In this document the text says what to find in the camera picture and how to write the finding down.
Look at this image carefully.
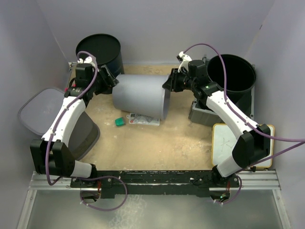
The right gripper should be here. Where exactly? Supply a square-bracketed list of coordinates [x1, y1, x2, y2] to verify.
[163, 68, 196, 93]

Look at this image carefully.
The light grey plastic bucket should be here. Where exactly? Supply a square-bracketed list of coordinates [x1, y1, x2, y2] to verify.
[112, 74, 171, 120]

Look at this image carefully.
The dark blue cylindrical bin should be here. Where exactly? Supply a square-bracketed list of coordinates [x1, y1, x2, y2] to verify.
[75, 33, 124, 77]

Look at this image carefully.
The black cylindrical bin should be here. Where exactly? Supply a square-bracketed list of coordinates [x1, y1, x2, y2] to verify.
[207, 54, 256, 116]

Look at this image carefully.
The grey ribbed laundry basket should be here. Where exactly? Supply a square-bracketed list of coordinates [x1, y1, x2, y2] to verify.
[18, 88, 100, 160]

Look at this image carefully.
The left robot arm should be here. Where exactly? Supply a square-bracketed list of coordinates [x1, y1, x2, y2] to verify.
[30, 63, 119, 187]

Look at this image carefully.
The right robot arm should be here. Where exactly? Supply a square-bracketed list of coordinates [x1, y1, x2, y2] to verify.
[162, 60, 271, 187]

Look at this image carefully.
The green small box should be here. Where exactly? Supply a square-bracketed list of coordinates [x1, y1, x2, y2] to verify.
[114, 117, 126, 127]

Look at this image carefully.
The grey rectangular plastic crate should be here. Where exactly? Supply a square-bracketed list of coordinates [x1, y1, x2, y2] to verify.
[188, 59, 254, 127]

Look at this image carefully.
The clear plastic label card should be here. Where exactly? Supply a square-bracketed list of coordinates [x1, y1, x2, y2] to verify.
[126, 113, 160, 126]

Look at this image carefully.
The pink plastic clip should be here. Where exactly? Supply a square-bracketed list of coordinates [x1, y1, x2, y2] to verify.
[65, 84, 76, 92]

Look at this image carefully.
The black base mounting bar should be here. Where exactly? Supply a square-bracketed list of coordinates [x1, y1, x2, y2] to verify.
[71, 170, 239, 198]

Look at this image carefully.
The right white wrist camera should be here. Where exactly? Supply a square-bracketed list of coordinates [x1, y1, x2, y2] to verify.
[176, 52, 192, 73]

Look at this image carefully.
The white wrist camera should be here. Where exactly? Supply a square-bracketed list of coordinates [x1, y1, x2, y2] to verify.
[176, 52, 192, 73]
[77, 56, 95, 66]

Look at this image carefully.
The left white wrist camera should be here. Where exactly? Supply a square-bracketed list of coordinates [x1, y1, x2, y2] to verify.
[77, 56, 95, 66]

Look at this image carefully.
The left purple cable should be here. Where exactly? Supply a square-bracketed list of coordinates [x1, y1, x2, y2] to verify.
[44, 51, 128, 212]

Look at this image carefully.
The small whiteboard with yellow frame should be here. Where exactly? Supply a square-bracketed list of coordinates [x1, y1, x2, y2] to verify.
[211, 124, 275, 169]

